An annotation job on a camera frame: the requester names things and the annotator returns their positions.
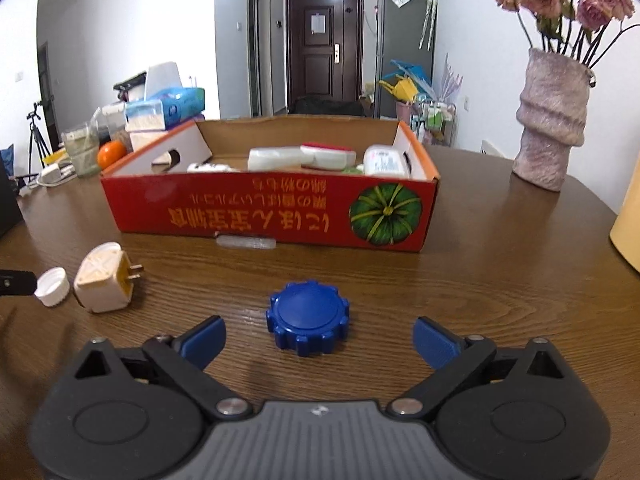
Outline beige plug adapter cube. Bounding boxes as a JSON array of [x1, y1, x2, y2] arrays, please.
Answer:
[[74, 242, 144, 314]]

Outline blue gear lid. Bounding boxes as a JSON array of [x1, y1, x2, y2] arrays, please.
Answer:
[[266, 281, 350, 358]]

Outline red white lint brush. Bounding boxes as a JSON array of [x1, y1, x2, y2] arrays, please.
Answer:
[[247, 143, 357, 171]]

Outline green spray bottle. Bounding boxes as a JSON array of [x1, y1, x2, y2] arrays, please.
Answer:
[[342, 164, 364, 176]]

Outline white bottle cap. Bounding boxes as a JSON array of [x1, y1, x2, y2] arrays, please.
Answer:
[[35, 266, 70, 308]]

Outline black paper bag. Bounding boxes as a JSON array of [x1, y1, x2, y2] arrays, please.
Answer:
[[0, 165, 23, 236]]

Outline clear drinking glass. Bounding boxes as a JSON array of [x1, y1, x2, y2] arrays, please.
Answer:
[[62, 122, 100, 178]]

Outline orange fruit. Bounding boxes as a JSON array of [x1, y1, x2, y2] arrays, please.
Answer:
[[96, 140, 128, 170]]

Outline red cardboard box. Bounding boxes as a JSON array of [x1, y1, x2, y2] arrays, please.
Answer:
[[101, 115, 440, 252]]

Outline clear food container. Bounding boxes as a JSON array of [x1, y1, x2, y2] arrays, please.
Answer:
[[89, 102, 132, 152]]

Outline purple white tissue pack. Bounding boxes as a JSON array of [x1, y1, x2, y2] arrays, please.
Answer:
[[129, 131, 167, 152]]

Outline yellow thermos jug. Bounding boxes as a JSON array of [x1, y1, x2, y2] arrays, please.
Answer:
[[610, 160, 640, 272]]

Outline blue tissue pack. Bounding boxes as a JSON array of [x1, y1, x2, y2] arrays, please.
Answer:
[[124, 62, 206, 132]]

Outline pink textured vase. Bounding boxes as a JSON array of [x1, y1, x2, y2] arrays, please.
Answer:
[[512, 48, 594, 193]]

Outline black folding chair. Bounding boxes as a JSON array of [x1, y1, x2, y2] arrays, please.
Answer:
[[288, 96, 366, 117]]

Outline blue yellow dustpan set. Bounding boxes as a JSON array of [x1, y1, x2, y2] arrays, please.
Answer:
[[378, 60, 436, 103]]

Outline grey refrigerator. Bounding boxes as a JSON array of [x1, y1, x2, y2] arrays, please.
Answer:
[[373, 0, 436, 118]]

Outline dark brown door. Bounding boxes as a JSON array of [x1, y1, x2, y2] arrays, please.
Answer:
[[285, 0, 363, 106]]

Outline dried pink roses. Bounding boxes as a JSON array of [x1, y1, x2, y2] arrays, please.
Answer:
[[494, 0, 639, 68]]

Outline white charger with cable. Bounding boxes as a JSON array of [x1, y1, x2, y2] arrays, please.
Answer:
[[18, 162, 77, 196]]

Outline camera tripod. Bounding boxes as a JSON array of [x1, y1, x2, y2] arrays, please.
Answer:
[[26, 102, 51, 172]]

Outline white board leaning on wall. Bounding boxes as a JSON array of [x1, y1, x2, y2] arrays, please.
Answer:
[[480, 140, 506, 158]]

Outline wire storage rack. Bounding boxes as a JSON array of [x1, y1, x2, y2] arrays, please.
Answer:
[[410, 101, 457, 148]]

